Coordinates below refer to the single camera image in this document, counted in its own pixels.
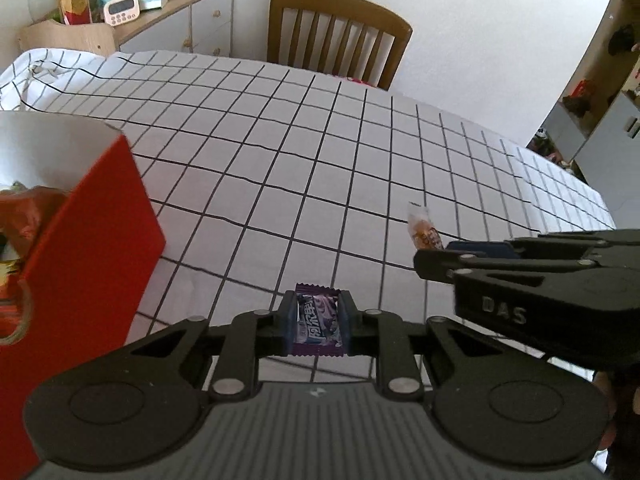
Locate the red cardboard box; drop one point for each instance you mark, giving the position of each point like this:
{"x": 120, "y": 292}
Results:
{"x": 85, "y": 270}

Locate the small orange candy packet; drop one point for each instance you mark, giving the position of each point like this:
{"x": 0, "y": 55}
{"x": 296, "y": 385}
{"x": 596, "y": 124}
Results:
{"x": 424, "y": 230}

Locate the yellow and red snack bag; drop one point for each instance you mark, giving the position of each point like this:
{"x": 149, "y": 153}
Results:
{"x": 30, "y": 230}

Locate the white shoe cabinet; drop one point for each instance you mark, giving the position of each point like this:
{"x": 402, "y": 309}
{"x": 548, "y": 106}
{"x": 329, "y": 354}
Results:
{"x": 605, "y": 110}

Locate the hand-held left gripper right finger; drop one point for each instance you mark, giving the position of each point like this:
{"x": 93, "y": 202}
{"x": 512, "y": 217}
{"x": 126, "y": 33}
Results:
{"x": 348, "y": 325}

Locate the black grid white tablecloth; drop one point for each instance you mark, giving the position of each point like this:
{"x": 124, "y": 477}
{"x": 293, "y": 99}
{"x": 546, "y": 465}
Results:
{"x": 325, "y": 160}

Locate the small dark purple snack packet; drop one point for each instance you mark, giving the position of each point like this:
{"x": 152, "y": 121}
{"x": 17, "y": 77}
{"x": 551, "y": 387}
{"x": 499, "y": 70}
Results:
{"x": 316, "y": 320}

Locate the light wooden rack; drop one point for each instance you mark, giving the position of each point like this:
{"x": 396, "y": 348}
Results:
{"x": 70, "y": 37}

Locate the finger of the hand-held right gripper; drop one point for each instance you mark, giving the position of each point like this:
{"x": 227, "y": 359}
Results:
{"x": 435, "y": 266}
{"x": 480, "y": 249}

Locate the red seat cushion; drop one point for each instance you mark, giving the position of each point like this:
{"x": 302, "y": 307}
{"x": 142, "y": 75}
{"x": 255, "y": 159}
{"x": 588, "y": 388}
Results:
{"x": 360, "y": 80}

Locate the pile of shoes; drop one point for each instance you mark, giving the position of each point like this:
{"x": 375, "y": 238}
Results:
{"x": 547, "y": 152}

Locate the white drawer cabinet wooden top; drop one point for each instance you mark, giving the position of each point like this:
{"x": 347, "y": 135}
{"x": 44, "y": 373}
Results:
{"x": 200, "y": 20}

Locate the white digital timer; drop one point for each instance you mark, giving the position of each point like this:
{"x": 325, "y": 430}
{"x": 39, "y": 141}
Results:
{"x": 120, "y": 9}

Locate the brown wooden chair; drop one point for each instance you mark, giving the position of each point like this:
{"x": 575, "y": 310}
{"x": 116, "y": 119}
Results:
{"x": 340, "y": 35}

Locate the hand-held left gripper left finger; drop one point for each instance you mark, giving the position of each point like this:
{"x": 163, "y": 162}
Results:
{"x": 290, "y": 325}

